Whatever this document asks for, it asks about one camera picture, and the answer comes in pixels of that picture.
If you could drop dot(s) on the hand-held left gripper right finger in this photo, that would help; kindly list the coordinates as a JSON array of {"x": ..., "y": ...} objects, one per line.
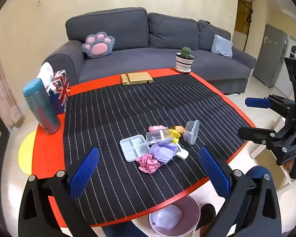
[{"x": 213, "y": 170}]

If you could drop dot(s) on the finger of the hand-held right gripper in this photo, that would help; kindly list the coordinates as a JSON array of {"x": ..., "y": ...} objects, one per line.
[
  {"x": 254, "y": 133},
  {"x": 256, "y": 103}
]

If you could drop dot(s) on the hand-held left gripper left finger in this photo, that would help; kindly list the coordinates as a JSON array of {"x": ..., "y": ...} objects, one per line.
[{"x": 85, "y": 172}]

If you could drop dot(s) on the small white plastic box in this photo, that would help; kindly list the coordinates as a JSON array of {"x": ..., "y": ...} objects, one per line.
[{"x": 182, "y": 154}]

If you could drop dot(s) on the pink waste bin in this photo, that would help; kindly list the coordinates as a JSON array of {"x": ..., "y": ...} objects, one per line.
[{"x": 191, "y": 207}]

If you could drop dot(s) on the round clear plastic container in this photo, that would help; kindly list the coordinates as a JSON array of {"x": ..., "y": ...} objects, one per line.
[{"x": 191, "y": 133}]

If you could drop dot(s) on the purple paper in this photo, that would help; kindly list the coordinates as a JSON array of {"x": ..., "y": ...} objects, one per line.
[{"x": 162, "y": 151}]

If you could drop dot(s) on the white compartment tray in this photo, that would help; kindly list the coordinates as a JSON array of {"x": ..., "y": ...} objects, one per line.
[{"x": 133, "y": 148}]

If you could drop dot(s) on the pink paper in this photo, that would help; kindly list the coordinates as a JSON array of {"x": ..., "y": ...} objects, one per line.
[{"x": 148, "y": 164}]

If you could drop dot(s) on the rectangular clear plastic container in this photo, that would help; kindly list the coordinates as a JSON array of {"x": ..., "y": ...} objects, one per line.
[{"x": 157, "y": 135}]

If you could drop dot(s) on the red table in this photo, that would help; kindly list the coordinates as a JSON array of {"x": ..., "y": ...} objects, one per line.
[{"x": 48, "y": 153}]

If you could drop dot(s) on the person's black shoe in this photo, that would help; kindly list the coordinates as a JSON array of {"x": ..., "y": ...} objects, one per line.
[{"x": 207, "y": 214}]

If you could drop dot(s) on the grey metal door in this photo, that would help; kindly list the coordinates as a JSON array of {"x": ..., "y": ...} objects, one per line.
[{"x": 268, "y": 54}]

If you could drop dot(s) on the yellow duck toy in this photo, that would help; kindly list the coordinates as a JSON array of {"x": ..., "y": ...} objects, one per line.
[{"x": 175, "y": 134}]

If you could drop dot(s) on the orange turtle toy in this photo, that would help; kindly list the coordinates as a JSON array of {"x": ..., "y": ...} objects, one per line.
[{"x": 180, "y": 129}]

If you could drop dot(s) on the yellow stool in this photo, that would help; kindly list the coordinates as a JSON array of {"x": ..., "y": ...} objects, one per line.
[{"x": 26, "y": 153}]

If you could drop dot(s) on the clear plastic bin bag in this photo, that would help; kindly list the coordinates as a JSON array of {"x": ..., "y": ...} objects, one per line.
[{"x": 166, "y": 217}]

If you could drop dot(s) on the light blue cushion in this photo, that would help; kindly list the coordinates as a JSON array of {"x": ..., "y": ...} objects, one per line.
[{"x": 222, "y": 45}]

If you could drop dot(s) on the person's left leg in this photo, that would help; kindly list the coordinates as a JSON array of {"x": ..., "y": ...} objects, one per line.
[{"x": 123, "y": 230}]

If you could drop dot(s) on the black striped table mat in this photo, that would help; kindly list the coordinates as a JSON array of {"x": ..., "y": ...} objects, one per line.
[{"x": 113, "y": 108}]

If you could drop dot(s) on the pink toy figure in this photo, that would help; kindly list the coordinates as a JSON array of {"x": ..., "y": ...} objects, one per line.
[{"x": 154, "y": 128}]

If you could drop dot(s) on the teal thermos bottle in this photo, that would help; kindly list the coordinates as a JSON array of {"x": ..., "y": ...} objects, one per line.
[{"x": 40, "y": 106}]

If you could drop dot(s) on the cactus in striped pot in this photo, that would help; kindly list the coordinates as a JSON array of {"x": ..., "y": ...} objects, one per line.
[{"x": 184, "y": 63}]

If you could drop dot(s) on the flag print tissue box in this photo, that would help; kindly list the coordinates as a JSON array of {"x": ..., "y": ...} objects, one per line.
[{"x": 60, "y": 88}]

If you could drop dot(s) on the wooden phone stand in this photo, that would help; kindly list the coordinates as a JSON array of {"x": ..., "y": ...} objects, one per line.
[{"x": 138, "y": 77}]

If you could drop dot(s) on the beige patterned curtain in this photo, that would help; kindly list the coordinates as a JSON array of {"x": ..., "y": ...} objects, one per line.
[{"x": 2, "y": 91}]

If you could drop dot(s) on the dark grey fabric sofa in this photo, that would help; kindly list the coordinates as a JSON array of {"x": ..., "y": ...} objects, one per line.
[{"x": 138, "y": 61}]

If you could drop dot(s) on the grey pink paw cushion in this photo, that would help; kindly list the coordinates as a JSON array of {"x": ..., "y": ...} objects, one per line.
[{"x": 98, "y": 47}]

